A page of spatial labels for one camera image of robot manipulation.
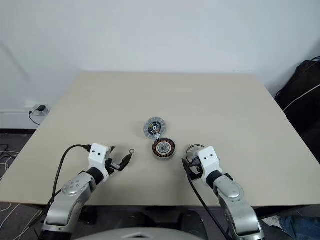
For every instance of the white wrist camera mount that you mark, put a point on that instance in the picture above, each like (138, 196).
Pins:
(208, 157)
(98, 155)

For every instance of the white paper sheet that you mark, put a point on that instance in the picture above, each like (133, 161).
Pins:
(271, 221)

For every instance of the motor stator copper coils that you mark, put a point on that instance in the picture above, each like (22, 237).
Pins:
(163, 149)

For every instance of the shiny silver motor rotor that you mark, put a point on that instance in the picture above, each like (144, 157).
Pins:
(190, 150)

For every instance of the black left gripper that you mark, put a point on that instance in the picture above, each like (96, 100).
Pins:
(114, 166)

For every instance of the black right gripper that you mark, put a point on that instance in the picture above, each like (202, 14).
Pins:
(195, 172)

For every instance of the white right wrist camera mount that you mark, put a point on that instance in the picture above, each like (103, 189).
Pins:
(208, 157)

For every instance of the silver disc motor part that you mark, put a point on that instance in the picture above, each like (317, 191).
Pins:
(150, 123)

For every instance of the black bag white piping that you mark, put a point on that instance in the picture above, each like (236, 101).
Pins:
(302, 100)

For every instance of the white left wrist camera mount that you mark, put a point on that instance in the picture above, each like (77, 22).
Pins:
(98, 155)

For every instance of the blue jeans leg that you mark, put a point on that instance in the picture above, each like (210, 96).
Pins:
(300, 223)

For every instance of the dark rounded shape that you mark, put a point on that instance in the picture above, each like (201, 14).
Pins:
(192, 221)

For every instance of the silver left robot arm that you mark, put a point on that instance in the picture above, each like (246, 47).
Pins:
(75, 190)

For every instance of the silver robot torso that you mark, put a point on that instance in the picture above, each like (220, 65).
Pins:
(135, 233)

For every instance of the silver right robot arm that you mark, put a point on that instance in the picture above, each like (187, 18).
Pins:
(232, 195)

